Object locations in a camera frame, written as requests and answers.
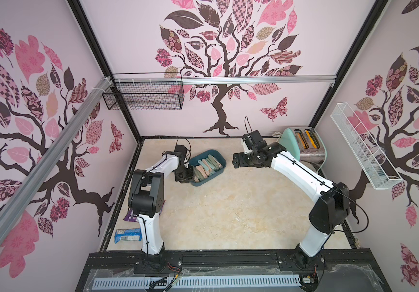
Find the teal plastic storage box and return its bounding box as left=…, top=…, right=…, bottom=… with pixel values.
left=188, top=150, right=226, bottom=187

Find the purple snack packet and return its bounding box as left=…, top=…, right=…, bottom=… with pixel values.
left=123, top=208, right=139, bottom=223

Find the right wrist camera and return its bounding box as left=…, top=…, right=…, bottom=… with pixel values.
left=242, top=130, right=267, bottom=154

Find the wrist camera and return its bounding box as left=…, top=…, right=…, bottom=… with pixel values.
left=242, top=130, right=267, bottom=154
left=174, top=144, right=189, bottom=159

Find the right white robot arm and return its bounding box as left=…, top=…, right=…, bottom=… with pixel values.
left=232, top=142, right=350, bottom=270

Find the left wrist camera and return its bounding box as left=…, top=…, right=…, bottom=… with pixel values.
left=174, top=144, right=189, bottom=159

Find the blue snack packet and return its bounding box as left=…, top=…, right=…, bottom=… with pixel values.
left=114, top=228, right=143, bottom=243

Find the black wire basket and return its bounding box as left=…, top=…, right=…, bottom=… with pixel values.
left=102, top=72, right=185, bottom=110

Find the mint green toaster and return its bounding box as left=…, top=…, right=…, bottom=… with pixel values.
left=277, top=127, right=327, bottom=172

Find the white slotted cable duct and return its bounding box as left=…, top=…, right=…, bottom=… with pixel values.
left=91, top=274, right=302, bottom=292

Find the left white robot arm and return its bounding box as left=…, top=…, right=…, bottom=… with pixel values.
left=128, top=144, right=192, bottom=259

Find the white wire shelf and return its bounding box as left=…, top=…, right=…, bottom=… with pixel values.
left=330, top=102, right=404, bottom=190

